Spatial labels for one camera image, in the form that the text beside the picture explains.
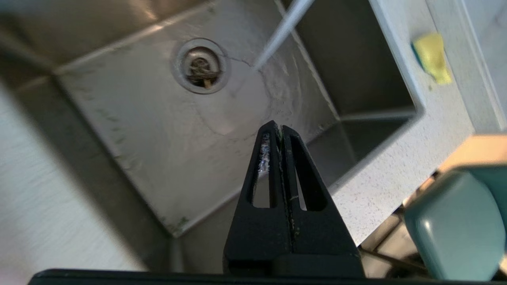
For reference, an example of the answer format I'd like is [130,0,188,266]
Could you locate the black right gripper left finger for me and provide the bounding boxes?
[223,121,294,274]

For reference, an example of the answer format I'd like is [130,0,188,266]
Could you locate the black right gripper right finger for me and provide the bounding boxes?
[282,126,365,277]

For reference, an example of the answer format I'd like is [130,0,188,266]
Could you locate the metal sink drain strainer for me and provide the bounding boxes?
[171,38,230,95]

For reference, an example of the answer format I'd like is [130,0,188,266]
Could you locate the teal round bin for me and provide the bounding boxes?
[404,165,507,281]

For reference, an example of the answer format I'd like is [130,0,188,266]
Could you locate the stainless steel sink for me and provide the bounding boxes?
[0,0,426,274]

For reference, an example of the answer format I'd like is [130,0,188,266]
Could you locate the yellow green sponge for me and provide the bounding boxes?
[411,32,453,86]

